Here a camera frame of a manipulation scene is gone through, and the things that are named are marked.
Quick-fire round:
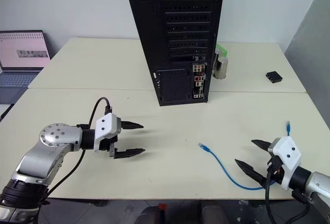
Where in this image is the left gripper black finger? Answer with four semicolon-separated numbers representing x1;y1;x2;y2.
113;147;146;160
121;121;144;131

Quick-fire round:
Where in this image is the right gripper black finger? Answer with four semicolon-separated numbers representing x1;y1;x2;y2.
234;158;268;185
251;139;272;153

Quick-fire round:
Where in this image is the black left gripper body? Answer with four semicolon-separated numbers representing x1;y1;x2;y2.
98;117;123;159

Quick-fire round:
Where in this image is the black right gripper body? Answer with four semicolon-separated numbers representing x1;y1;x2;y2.
259;154;285;186

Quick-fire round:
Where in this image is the dark rounded shape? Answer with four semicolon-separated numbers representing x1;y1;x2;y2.
134;204;166;224

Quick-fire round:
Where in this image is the small black adapter box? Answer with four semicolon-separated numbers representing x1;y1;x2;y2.
266;70;284;84

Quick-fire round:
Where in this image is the large steel cup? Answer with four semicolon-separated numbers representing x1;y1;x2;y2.
211;55;230;79

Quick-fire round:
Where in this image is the black computer tower case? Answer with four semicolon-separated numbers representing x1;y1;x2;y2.
122;0;226;107

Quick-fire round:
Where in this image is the green plastic piece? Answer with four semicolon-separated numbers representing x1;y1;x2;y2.
216;42;229;57

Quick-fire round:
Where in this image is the grey partition panel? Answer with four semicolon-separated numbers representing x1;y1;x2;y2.
283;0;330;130

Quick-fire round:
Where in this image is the grey laptop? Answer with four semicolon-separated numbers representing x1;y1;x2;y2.
0;29;53;105

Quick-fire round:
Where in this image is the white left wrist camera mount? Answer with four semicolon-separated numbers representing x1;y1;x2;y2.
93;113;122;154

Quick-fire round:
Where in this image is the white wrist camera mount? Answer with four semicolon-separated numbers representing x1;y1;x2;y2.
267;136;302;191
93;113;122;154

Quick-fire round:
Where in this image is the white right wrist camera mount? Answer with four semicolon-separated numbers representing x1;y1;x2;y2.
267;136;302;191

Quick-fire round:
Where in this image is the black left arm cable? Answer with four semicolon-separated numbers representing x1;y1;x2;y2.
38;97;113;209

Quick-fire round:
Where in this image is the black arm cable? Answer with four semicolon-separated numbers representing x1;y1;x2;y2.
38;97;113;209
265;167;314;224

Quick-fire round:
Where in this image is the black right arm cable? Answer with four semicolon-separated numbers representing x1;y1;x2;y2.
265;167;314;224

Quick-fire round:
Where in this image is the blue ethernet cable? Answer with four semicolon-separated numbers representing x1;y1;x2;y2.
197;121;293;191

